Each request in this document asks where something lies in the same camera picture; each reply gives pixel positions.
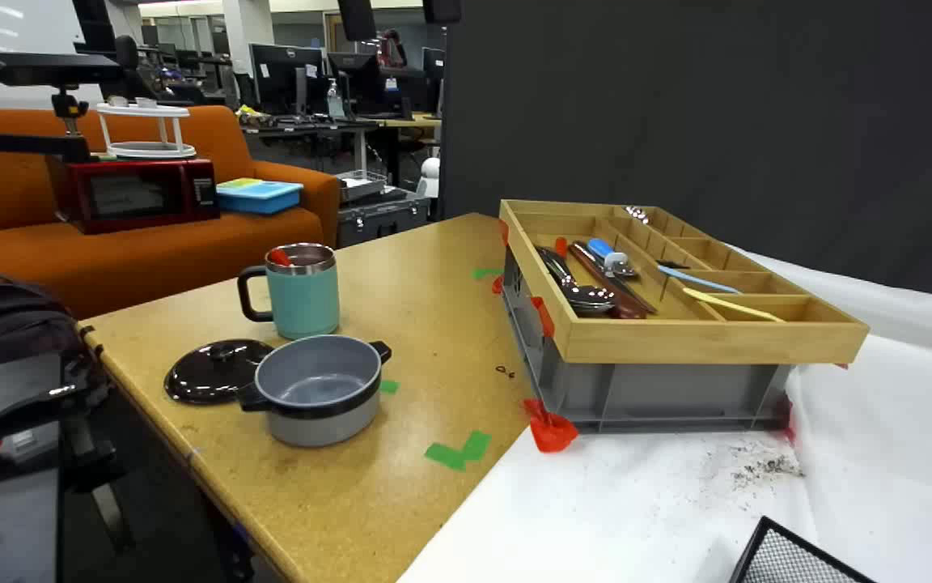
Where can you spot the plain silver spoon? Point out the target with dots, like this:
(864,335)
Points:
(695,281)

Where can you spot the blue flat box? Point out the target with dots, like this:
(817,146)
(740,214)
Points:
(260,196)

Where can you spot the black mesh box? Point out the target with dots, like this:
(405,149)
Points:
(799,554)

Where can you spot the green tape piece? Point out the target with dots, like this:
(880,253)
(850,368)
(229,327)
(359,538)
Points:
(476,443)
(388,385)
(448,456)
(482,273)

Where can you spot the black equipment case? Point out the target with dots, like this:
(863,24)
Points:
(379,214)

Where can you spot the brown wooden stick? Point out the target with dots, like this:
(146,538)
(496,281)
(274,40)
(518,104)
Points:
(614,290)

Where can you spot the grey cooking pot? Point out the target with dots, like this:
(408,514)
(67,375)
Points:
(321,392)

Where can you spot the grey plastic crate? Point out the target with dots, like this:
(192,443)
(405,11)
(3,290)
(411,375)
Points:
(649,392)

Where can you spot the wooden cutlery tray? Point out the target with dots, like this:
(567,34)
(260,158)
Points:
(694,342)

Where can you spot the black pot lid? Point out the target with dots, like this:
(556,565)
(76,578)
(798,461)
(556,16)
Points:
(212,371)

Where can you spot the yellow plastic utensil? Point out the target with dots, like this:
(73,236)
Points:
(736,307)

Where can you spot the black computer monitor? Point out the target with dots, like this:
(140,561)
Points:
(282,74)

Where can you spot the black curtain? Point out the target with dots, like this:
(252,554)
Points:
(702,109)

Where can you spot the orange sofa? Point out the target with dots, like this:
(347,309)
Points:
(163,253)

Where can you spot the white cloth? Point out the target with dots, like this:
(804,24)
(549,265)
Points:
(702,505)

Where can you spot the dark red microwave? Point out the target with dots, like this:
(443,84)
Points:
(137,196)

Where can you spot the white plastic stand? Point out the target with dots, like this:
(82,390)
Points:
(143,132)

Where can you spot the black backpack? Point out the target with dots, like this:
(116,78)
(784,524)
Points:
(6,324)

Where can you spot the red plastic corner bracket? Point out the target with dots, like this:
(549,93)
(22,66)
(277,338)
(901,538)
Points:
(552,429)
(499,286)
(540,316)

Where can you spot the black stereo camera bar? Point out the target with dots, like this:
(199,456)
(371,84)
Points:
(50,69)

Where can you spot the black metal cart frame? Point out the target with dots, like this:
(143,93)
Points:
(22,505)

